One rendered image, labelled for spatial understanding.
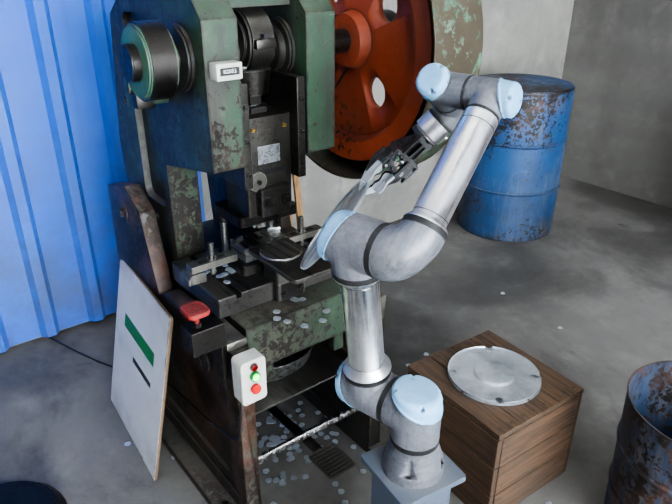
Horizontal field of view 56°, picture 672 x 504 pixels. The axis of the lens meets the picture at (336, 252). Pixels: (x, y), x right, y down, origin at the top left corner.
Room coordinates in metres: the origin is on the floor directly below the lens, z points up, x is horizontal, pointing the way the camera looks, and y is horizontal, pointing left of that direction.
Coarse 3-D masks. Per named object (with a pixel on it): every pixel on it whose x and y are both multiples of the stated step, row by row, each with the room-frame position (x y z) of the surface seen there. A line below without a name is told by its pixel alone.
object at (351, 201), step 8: (368, 184) 1.45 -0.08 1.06; (352, 192) 1.59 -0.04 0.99; (360, 192) 1.49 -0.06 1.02; (344, 200) 1.61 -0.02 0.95; (352, 200) 1.50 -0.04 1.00; (360, 200) 1.39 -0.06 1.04; (336, 208) 1.62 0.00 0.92; (344, 208) 1.49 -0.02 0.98; (352, 208) 1.43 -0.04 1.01; (328, 216) 1.62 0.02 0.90; (312, 240) 1.57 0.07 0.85; (312, 248) 1.51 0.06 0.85; (304, 256) 1.51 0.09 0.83; (312, 256) 1.43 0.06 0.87; (304, 264) 1.45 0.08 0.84; (312, 264) 1.36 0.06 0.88
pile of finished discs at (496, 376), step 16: (464, 352) 1.73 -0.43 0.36; (480, 352) 1.74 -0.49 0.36; (496, 352) 1.74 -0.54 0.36; (512, 352) 1.73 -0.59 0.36; (448, 368) 1.65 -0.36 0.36; (464, 368) 1.65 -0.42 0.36; (480, 368) 1.64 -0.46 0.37; (496, 368) 1.64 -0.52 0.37; (512, 368) 1.65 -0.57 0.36; (528, 368) 1.65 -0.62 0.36; (464, 384) 1.57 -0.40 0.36; (480, 384) 1.57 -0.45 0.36; (496, 384) 1.56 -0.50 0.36; (512, 384) 1.57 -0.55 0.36; (528, 384) 1.57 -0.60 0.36; (480, 400) 1.49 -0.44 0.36; (496, 400) 1.50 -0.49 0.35; (512, 400) 1.49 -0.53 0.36
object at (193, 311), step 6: (186, 306) 1.36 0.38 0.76; (192, 306) 1.36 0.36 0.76; (198, 306) 1.37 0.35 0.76; (204, 306) 1.37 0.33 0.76; (186, 312) 1.34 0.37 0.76; (192, 312) 1.34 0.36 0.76; (198, 312) 1.34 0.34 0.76; (204, 312) 1.34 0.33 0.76; (192, 318) 1.32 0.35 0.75; (198, 318) 1.33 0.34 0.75
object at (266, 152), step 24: (264, 120) 1.67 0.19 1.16; (288, 120) 1.72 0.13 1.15; (264, 144) 1.67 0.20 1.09; (288, 144) 1.72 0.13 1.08; (264, 168) 1.67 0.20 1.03; (288, 168) 1.71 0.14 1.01; (240, 192) 1.66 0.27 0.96; (264, 192) 1.63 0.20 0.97; (288, 192) 1.68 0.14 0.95; (264, 216) 1.63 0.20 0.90
